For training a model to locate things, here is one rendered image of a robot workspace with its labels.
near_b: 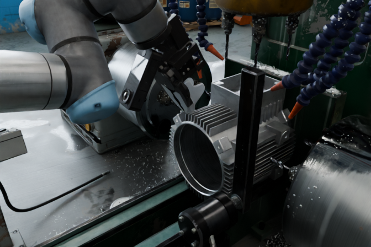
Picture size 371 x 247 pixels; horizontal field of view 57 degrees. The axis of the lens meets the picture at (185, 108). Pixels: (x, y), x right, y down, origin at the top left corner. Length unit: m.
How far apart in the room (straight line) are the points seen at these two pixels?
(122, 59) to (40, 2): 0.39
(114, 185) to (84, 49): 0.55
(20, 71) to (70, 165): 0.68
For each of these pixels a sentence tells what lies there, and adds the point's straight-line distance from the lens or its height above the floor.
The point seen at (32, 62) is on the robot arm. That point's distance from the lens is 0.45.
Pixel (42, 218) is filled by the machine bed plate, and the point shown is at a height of 0.80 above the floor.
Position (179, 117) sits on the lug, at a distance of 0.69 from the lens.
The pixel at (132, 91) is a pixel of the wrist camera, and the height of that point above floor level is 1.17.
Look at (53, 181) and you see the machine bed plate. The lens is 1.05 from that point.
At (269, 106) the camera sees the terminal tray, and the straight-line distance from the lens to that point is 0.71.
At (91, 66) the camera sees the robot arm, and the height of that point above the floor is 1.26.
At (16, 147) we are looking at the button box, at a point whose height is 1.05.
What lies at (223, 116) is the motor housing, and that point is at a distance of 0.67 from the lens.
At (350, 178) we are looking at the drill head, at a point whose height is 1.13.
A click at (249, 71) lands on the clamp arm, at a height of 1.25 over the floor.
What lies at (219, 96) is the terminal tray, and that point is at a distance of 0.70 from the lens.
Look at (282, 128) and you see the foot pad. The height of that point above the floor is 1.08.
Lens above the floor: 1.42
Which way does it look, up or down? 27 degrees down
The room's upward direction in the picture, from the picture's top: straight up
